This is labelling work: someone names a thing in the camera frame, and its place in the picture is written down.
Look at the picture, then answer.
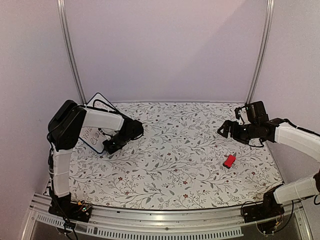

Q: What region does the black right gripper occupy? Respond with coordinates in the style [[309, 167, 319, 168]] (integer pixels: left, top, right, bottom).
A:
[[217, 120, 259, 145]]

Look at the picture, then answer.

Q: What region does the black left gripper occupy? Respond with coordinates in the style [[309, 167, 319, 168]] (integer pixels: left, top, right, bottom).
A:
[[102, 132, 133, 156]]

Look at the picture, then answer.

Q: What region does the small whiteboard blue frame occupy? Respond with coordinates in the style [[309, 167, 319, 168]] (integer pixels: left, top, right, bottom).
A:
[[79, 92, 124, 154]]

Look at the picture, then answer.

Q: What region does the red whiteboard eraser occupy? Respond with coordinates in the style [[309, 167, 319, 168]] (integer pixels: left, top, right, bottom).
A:
[[223, 155, 236, 169]]

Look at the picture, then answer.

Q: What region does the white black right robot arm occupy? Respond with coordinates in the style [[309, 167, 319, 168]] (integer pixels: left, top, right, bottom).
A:
[[217, 118, 320, 218]]

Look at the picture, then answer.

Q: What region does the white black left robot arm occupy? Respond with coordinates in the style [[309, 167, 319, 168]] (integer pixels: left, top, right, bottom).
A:
[[47, 99, 144, 217]]

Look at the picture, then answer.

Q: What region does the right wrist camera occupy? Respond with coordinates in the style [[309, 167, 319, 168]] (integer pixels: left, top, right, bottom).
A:
[[234, 101, 269, 125]]

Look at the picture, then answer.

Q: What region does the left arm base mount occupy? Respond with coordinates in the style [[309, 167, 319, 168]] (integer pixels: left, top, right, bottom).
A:
[[48, 194, 93, 223]]

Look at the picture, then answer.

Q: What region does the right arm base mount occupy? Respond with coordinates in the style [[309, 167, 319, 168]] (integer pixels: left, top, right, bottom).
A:
[[240, 192, 285, 223]]

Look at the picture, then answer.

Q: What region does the front aluminium rail frame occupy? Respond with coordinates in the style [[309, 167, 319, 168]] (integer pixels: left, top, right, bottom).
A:
[[19, 193, 316, 240]]

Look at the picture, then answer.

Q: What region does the right rear aluminium post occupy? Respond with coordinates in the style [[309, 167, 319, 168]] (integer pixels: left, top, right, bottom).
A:
[[245, 0, 275, 104]]

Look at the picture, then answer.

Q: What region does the aluminium post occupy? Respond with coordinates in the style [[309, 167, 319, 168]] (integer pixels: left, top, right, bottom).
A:
[[56, 0, 87, 104], [245, 0, 275, 104]]

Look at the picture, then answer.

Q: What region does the left rear aluminium post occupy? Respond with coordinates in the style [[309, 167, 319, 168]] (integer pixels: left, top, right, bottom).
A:
[[56, 0, 87, 104]]

